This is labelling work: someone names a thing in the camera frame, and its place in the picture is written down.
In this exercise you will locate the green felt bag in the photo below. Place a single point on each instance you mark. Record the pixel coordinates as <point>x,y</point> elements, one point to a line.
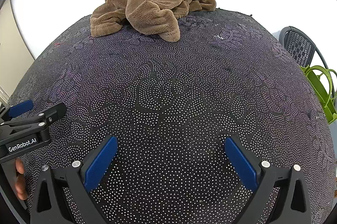
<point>320,95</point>

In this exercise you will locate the brown fleece sweater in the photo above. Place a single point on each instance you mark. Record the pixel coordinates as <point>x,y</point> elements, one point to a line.
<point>147,11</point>

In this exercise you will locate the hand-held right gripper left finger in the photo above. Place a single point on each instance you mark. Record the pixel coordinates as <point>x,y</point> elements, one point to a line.
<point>101,161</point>

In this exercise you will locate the black dotted tablecloth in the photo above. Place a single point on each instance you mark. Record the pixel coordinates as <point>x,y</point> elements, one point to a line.
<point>168,87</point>

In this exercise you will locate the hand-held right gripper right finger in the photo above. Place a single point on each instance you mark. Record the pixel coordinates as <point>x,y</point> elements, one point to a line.
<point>241,161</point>

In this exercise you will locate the grey mesh chair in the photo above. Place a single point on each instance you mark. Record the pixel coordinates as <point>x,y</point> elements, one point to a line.
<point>297,45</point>

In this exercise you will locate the person's left hand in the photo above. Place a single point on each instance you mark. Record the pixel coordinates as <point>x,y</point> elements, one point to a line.
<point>21,182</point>

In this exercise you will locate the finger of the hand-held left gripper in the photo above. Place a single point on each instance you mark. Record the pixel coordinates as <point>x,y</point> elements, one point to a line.
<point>52,112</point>
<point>21,107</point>

